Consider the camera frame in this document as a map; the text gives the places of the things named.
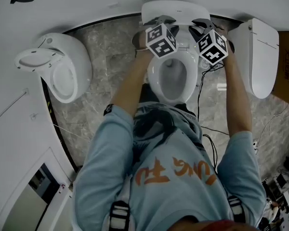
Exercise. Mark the printed brown cardboard box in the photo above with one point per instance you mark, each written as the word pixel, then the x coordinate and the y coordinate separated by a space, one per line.
pixel 286 80

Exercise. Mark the white power strip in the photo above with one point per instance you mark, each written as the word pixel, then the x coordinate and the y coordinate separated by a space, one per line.
pixel 255 147

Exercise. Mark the black yellow striped baseboard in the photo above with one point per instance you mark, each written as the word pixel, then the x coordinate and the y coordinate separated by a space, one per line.
pixel 55 119

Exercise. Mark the white rounded wall toilet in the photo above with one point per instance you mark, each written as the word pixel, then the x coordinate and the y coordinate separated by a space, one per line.
pixel 69 56

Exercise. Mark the person's light blue printed shirt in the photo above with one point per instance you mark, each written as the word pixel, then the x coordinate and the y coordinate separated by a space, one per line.
pixel 110 165

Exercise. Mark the dark glass window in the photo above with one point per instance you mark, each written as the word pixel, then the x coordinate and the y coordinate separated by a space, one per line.
pixel 44 184

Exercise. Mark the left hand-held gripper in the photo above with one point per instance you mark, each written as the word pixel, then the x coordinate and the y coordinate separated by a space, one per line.
pixel 160 41

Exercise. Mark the person's right forearm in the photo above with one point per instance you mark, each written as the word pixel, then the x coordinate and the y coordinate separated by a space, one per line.
pixel 238 93

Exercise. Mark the person's left forearm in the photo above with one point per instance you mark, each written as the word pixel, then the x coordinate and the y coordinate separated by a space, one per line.
pixel 130 80

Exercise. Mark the white elongated toilet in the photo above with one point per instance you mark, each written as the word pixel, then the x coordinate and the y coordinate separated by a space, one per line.
pixel 260 64

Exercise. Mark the white toilet with seat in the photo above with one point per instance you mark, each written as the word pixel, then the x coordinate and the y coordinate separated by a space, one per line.
pixel 154 71

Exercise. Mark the person's black trousers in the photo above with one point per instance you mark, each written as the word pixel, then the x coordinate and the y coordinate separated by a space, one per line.
pixel 148 95

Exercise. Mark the black equipment clutter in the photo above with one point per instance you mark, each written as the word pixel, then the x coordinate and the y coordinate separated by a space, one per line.
pixel 284 182

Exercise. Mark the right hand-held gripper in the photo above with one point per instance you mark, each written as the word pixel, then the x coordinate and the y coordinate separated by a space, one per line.
pixel 212 48

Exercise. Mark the red cap brim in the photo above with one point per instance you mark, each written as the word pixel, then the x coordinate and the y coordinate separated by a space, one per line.
pixel 207 226

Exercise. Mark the round white floor drain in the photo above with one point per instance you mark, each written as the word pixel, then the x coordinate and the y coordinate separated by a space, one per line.
pixel 205 63

